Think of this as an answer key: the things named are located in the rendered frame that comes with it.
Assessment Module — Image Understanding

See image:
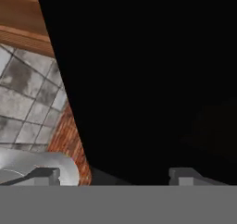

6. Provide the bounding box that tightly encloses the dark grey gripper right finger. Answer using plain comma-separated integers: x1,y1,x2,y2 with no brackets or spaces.
168,167,230,186

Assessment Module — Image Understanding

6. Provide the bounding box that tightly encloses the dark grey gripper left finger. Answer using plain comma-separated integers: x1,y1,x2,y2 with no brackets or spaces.
0,167,61,186

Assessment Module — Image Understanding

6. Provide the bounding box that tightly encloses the silver round metal pot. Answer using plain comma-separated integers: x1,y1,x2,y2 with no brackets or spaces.
0,146,81,186

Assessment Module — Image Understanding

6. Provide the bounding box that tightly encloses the black microwave door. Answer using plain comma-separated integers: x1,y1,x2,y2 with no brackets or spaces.
34,0,237,186

